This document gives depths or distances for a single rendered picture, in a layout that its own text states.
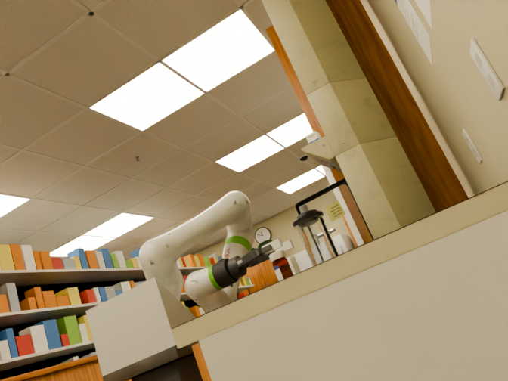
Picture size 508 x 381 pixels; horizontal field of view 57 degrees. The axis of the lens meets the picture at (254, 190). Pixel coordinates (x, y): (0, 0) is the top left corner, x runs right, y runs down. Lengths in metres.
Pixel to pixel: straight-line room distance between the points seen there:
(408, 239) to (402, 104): 1.57
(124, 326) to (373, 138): 1.19
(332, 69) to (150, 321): 1.24
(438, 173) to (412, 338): 1.50
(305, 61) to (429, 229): 1.40
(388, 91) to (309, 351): 1.70
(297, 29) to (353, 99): 0.41
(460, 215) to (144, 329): 1.18
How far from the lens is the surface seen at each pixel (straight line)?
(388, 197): 1.86
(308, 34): 2.14
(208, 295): 1.69
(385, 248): 0.79
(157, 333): 1.65
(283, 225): 7.84
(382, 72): 2.39
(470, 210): 0.79
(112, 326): 1.77
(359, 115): 1.99
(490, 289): 0.79
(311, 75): 2.05
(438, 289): 0.79
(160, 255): 1.77
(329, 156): 1.92
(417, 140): 2.27
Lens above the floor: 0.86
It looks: 17 degrees up
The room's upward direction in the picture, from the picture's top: 22 degrees counter-clockwise
